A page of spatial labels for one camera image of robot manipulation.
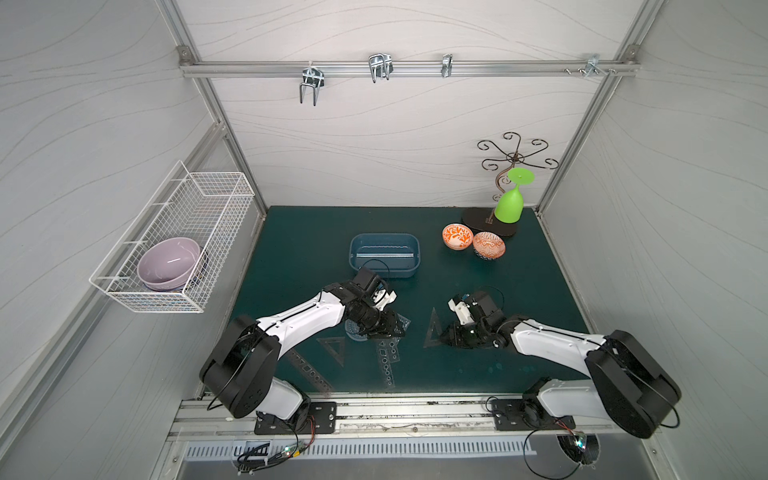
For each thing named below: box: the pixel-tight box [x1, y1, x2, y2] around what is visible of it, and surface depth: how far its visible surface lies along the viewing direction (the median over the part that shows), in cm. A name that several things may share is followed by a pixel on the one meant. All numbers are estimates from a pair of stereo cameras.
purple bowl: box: [137, 237, 201, 291], surface depth 62 cm
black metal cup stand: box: [462, 132, 560, 237], surface depth 98 cm
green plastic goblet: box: [494, 167, 535, 224], surface depth 93 cm
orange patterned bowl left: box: [442, 223, 474, 251], surface depth 110 cm
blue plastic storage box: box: [348, 233, 421, 279], surface depth 109 cm
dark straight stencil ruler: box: [286, 348, 334, 394], surface depth 82 cm
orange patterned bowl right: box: [472, 231, 506, 261], surface depth 109 cm
